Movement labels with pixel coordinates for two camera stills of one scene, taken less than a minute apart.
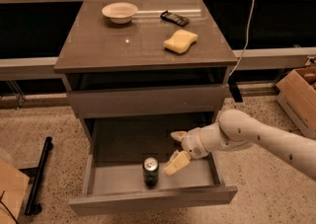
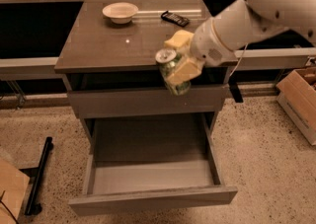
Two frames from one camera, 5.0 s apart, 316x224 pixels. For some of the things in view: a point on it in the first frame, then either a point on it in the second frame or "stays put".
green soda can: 150,172 to 166,60
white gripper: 193,144 to 206,45
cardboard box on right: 296,97 stays put
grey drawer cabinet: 139,67 stays put
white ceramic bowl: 119,12 stays put
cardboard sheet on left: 13,186 stays put
